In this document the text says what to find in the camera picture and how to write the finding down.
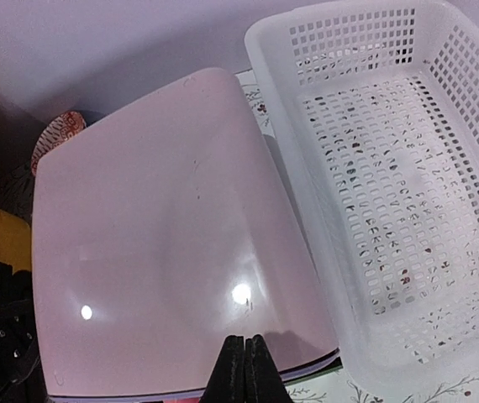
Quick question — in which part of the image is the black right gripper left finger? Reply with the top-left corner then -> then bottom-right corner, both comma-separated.
199,335 -> 245,403

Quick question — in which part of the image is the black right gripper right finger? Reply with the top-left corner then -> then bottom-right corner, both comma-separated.
245,334 -> 293,403

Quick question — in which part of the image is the pink purple drawer box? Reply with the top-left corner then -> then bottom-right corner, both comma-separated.
32,68 -> 338,402

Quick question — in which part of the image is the floral table mat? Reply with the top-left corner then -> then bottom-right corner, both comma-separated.
235,67 -> 479,403

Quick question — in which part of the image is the white plastic basket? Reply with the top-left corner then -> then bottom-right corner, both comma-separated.
245,1 -> 479,402

